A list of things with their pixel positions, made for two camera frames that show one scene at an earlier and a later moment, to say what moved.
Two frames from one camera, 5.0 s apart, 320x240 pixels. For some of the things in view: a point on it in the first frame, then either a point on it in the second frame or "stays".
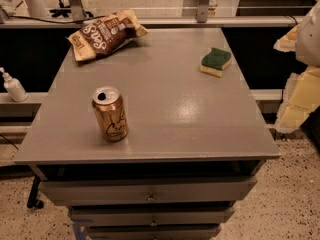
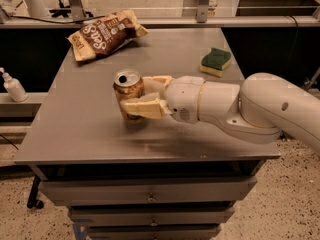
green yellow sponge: [214, 61] stays
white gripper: [309, 40] → [182, 98]
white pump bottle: [14, 87] stays
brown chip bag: [103, 35] stays
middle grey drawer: [151, 215] stays
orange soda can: [110, 108] → [128, 84]
